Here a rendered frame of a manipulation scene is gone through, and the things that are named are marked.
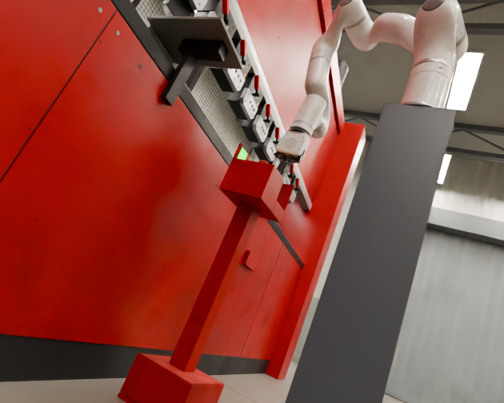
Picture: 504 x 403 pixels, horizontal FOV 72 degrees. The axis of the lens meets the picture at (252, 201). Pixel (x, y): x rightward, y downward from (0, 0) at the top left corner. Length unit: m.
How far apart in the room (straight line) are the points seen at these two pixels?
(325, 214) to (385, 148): 2.11
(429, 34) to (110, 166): 1.00
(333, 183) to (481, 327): 5.89
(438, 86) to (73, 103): 0.95
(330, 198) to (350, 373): 2.39
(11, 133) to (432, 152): 0.93
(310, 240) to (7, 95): 2.54
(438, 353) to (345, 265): 7.49
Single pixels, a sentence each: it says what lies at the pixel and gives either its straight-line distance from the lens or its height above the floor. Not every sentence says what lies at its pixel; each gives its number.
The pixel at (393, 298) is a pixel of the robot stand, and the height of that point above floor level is 0.48.
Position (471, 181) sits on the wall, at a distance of 9.53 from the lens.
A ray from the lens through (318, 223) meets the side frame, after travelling 3.04.
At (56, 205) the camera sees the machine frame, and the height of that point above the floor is 0.38.
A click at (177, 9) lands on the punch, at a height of 1.12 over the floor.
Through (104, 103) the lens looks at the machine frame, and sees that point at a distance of 0.92.
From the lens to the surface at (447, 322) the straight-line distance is 8.39.
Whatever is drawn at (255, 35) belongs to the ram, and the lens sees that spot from 1.73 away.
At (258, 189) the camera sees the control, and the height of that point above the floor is 0.68.
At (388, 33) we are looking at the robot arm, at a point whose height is 1.40.
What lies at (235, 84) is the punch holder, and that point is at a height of 1.18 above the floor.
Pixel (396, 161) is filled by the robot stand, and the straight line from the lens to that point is 0.97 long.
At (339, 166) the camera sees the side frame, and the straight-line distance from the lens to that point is 3.26.
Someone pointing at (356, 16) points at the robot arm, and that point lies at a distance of 1.57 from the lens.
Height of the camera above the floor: 0.33
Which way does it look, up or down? 17 degrees up
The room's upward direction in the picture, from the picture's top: 23 degrees clockwise
